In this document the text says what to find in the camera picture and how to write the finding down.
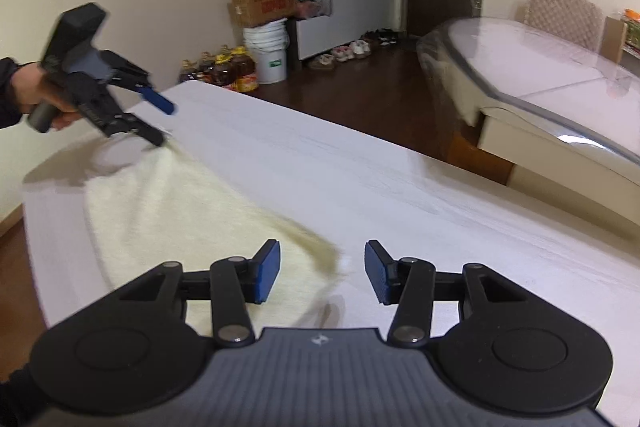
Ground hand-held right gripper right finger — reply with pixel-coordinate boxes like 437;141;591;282
363;238;547;349

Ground small open cardboard box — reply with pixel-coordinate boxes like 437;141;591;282
599;14;640;64

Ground person's left hand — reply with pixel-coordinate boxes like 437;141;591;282
10;62;92;131

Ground orange snack packets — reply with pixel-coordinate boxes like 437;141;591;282
621;8;640;54

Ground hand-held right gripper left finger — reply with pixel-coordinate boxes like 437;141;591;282
106;238;282;349

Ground glass-topped table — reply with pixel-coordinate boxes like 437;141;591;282
416;16;640;239

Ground brown cardboard box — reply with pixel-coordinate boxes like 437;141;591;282
229;0;297;29

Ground pale yellow towel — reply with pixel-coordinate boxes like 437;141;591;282
81;141;347;339

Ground person's black clothing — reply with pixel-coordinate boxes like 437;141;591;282
0;366;37;427

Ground person's left forearm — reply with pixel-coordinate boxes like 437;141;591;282
0;56;24;131

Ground pile of colourful clothes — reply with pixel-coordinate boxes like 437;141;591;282
294;0;333;21

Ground white plastic bucket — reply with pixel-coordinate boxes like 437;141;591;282
242;18;291;86

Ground row of shoes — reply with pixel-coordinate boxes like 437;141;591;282
306;28;402;71

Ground beige patterned cushion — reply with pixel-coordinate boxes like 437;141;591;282
524;0;607;54

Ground group of cooking oil bottles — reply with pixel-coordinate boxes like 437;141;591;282
178;45;261;94

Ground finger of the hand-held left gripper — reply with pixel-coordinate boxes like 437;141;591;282
74;76;167;148
106;51;177;116

